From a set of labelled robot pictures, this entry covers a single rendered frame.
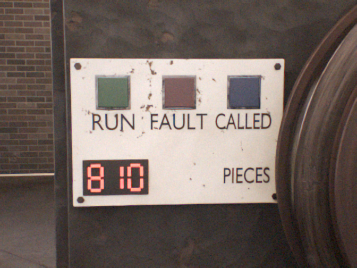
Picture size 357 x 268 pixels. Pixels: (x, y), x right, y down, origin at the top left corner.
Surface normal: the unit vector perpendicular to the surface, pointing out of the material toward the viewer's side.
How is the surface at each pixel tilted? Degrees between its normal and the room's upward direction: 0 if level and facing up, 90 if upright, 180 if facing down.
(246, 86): 90
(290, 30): 90
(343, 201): 90
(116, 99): 90
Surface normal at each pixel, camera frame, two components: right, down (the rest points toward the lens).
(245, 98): 0.07, 0.11
